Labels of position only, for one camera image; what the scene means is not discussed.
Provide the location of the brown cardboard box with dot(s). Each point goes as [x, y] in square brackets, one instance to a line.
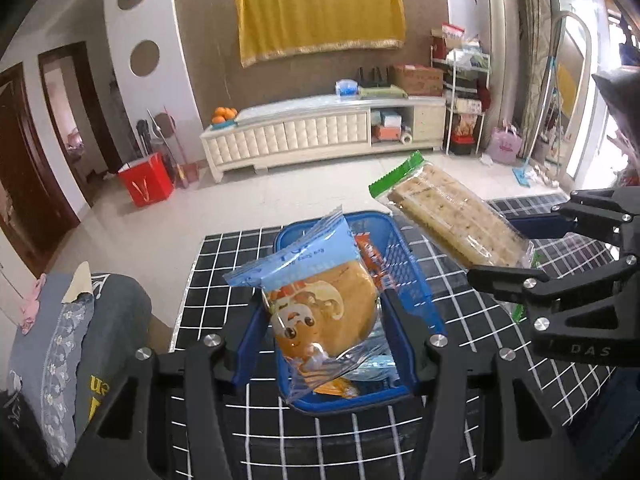
[417, 80]

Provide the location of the blue cake packet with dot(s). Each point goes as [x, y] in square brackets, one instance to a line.
[375, 365]
[320, 305]

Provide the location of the round brown wall disc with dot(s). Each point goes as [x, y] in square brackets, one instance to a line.
[145, 58]

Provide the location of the beige cloth piece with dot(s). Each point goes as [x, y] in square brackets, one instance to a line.
[77, 285]

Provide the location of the arched floor mirror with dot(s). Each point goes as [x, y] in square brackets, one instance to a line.
[587, 45]

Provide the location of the white low cabinet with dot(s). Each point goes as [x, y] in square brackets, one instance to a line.
[290, 140]

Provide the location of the black router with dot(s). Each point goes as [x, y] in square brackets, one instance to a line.
[372, 77]

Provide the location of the white shelf rack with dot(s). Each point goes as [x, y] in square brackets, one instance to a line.
[447, 110]

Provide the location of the blue hanging garment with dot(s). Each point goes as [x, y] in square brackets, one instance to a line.
[629, 52]

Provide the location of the dark wooden door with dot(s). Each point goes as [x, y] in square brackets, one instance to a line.
[30, 185]

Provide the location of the grey garment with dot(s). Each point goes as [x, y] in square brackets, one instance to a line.
[620, 105]

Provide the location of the blue plastic basket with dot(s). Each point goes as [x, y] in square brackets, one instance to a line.
[405, 270]

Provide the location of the red paper bag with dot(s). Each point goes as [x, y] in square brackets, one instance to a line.
[146, 182]

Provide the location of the orange snack pouch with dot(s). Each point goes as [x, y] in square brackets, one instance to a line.
[340, 389]

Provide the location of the orange sausage stick packet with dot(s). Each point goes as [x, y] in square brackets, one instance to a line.
[372, 260]

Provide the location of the pink tote bag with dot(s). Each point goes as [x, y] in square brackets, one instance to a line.
[504, 144]

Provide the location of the silver standing air conditioner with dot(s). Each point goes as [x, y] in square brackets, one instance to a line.
[495, 35]

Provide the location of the red and white box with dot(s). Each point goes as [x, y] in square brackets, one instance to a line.
[449, 40]

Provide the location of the pink cloth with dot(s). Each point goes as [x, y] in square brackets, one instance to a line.
[31, 305]

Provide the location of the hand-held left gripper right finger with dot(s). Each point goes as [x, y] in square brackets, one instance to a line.
[415, 355]

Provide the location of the pile of oranges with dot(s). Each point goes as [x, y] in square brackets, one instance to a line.
[223, 115]

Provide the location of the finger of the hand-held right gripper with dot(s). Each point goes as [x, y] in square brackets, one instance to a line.
[540, 225]
[500, 280]

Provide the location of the grey printed shirt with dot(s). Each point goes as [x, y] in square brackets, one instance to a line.
[115, 320]

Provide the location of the patterned curtain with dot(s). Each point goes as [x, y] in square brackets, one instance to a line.
[532, 35]

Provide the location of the white paper roll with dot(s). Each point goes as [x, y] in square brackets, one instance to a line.
[406, 137]

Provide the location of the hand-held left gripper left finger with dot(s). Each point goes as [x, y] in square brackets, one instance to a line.
[247, 350]

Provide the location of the dark wooden doorway frame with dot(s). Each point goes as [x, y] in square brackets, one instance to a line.
[97, 110]

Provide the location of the black grid tablecloth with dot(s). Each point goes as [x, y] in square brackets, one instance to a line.
[225, 280]

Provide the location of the green-edged cracker packet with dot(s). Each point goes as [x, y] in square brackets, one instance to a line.
[450, 215]

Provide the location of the green folded cloth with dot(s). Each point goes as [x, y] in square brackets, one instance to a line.
[382, 93]

